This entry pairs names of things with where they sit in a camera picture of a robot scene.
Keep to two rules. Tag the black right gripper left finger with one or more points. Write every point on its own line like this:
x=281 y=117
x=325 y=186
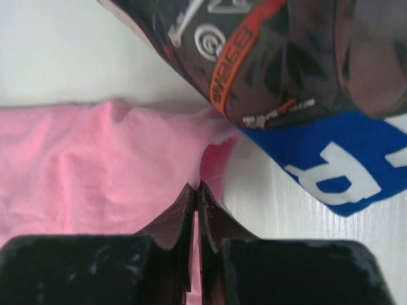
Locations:
x=151 y=266

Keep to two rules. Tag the blue printed folded t-shirt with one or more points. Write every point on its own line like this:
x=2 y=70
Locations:
x=320 y=86

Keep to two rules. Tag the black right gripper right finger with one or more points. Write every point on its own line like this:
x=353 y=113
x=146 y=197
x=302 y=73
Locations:
x=237 y=267

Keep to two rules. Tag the pink t-shirt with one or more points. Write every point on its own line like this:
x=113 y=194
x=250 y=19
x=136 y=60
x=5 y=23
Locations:
x=106 y=168

